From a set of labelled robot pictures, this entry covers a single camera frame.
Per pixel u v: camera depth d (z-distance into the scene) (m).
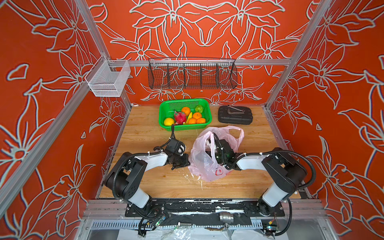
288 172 0.46
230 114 1.06
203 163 0.77
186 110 1.10
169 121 1.02
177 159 0.76
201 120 1.04
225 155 0.71
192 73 0.97
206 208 0.74
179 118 1.02
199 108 1.10
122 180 0.44
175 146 0.74
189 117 1.08
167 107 1.13
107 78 0.92
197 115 1.07
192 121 1.02
